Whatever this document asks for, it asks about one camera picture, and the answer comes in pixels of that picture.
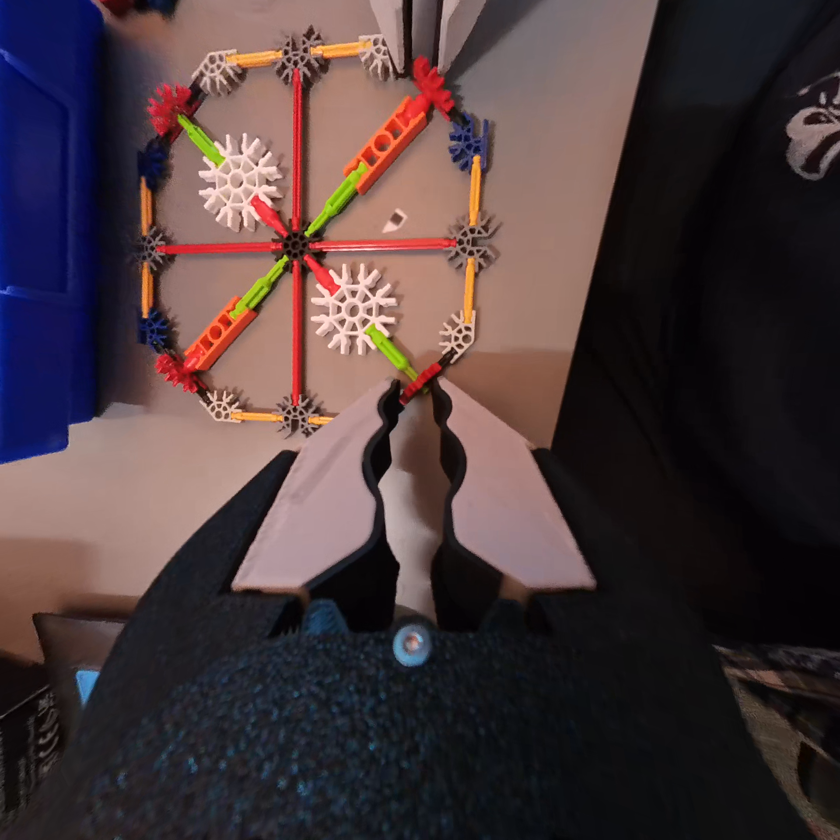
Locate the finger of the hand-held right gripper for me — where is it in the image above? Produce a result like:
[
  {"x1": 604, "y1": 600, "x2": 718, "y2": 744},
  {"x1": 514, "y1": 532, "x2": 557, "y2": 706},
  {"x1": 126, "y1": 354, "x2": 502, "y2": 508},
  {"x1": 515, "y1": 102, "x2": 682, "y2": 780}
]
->
[
  {"x1": 413, "y1": 0, "x2": 491, "y2": 74},
  {"x1": 369, "y1": 0, "x2": 413, "y2": 77}
]

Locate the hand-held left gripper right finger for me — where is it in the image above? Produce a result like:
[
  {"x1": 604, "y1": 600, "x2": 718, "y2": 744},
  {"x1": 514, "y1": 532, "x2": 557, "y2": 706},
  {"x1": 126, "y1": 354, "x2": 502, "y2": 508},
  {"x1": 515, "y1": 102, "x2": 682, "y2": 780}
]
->
[{"x1": 430, "y1": 377, "x2": 597, "y2": 593}]

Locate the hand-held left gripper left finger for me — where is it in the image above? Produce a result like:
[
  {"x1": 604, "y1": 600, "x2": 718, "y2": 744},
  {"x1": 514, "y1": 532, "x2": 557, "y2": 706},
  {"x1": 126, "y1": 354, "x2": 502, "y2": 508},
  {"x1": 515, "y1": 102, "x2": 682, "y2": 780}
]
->
[{"x1": 231, "y1": 378, "x2": 403, "y2": 599}]

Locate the colourful spoked wheel model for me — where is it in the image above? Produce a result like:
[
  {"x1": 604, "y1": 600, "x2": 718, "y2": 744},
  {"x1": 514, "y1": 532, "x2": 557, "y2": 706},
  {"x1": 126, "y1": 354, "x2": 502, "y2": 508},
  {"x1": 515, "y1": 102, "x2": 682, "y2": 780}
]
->
[{"x1": 134, "y1": 26, "x2": 501, "y2": 439}]

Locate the dark printed shirt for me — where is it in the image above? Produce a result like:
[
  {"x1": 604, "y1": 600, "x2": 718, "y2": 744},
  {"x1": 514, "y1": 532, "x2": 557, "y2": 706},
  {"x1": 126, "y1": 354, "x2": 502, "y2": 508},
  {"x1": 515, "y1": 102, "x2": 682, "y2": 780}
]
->
[{"x1": 551, "y1": 0, "x2": 840, "y2": 651}]

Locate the grey chair seat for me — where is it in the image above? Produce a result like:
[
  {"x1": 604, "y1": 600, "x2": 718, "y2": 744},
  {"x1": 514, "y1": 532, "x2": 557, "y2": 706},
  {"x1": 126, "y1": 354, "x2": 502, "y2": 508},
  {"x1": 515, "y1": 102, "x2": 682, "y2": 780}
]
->
[{"x1": 722, "y1": 682, "x2": 840, "y2": 840}]

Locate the black box with white print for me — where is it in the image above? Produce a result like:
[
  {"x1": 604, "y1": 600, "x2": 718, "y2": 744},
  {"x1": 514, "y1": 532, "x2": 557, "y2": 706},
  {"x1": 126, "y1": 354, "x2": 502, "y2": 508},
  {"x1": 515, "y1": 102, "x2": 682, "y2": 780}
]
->
[{"x1": 0, "y1": 682, "x2": 68, "y2": 816}]

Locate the blue bin with toy pieces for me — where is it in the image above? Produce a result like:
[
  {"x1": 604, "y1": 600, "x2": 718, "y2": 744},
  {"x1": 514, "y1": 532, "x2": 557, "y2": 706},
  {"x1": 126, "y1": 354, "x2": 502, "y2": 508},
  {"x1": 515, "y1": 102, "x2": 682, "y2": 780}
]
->
[{"x1": 0, "y1": 0, "x2": 107, "y2": 465}]

